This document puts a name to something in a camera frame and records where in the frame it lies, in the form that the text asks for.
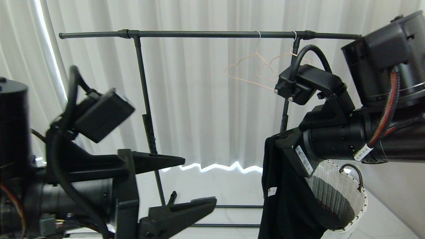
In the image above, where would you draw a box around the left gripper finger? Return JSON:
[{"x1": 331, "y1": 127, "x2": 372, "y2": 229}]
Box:
[
  {"x1": 139, "y1": 191, "x2": 217, "y2": 239},
  {"x1": 133, "y1": 151, "x2": 186, "y2": 175}
]

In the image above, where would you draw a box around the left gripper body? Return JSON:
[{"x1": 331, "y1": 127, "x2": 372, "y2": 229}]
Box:
[{"x1": 32, "y1": 149, "x2": 140, "y2": 239}]

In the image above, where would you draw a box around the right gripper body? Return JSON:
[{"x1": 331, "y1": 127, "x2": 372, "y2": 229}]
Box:
[{"x1": 275, "y1": 116, "x2": 367, "y2": 178}]

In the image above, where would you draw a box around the black garment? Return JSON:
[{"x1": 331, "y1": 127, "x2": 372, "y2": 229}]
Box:
[{"x1": 258, "y1": 133, "x2": 349, "y2": 239}]

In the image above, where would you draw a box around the pink clothes hanger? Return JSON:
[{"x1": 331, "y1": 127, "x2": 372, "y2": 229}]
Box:
[
  {"x1": 257, "y1": 33, "x2": 311, "y2": 82},
  {"x1": 224, "y1": 32, "x2": 276, "y2": 91}
]

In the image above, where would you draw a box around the white laundry basket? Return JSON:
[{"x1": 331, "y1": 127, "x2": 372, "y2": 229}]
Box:
[{"x1": 305, "y1": 159, "x2": 369, "y2": 239}]

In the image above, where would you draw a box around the black clothes rack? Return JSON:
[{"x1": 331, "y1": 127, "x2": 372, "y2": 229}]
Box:
[{"x1": 59, "y1": 29, "x2": 362, "y2": 229}]

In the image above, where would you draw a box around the white curtain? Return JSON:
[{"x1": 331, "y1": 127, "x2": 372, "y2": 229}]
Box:
[{"x1": 0, "y1": 0, "x2": 425, "y2": 175}]

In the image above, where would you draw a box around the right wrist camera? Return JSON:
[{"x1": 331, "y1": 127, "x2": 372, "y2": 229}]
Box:
[{"x1": 274, "y1": 64, "x2": 356, "y2": 131}]

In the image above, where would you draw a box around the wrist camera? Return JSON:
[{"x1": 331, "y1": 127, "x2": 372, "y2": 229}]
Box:
[
  {"x1": 274, "y1": 64, "x2": 356, "y2": 131},
  {"x1": 46, "y1": 88, "x2": 136, "y2": 183}
]

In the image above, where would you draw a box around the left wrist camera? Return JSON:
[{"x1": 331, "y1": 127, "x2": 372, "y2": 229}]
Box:
[{"x1": 46, "y1": 88, "x2": 136, "y2": 183}]

